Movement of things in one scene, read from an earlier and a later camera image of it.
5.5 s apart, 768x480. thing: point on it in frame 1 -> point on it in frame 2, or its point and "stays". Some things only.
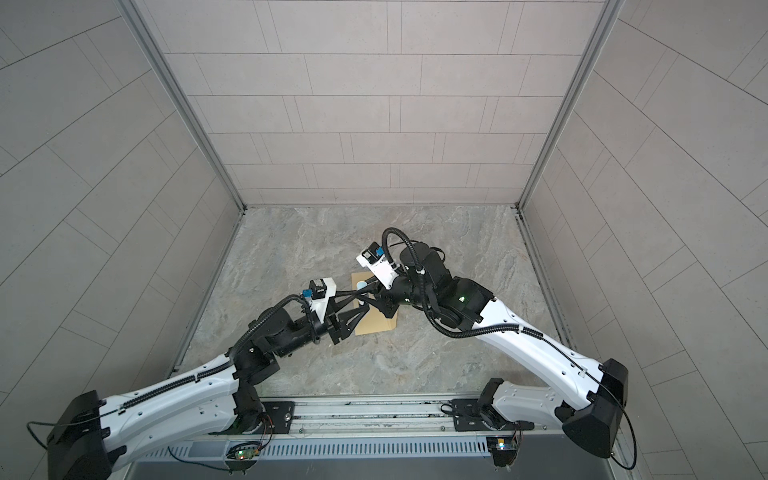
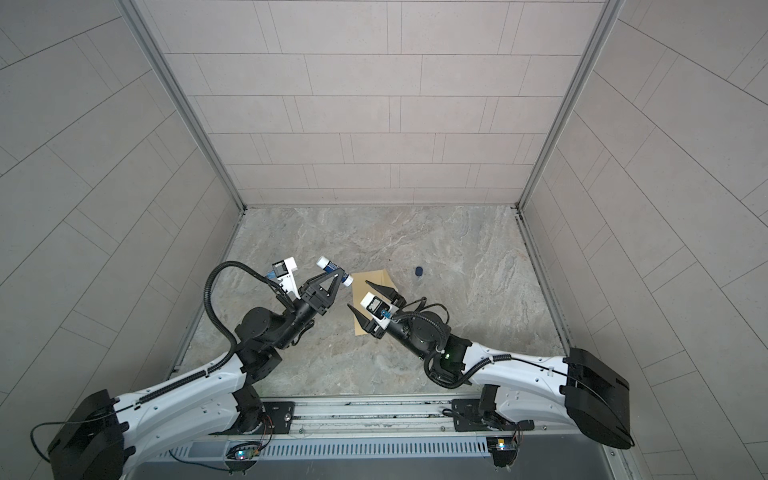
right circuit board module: [504, 450] stays
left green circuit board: [247, 453] stays
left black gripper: [334, 327] -> [312, 299]
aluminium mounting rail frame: [389, 418] stays
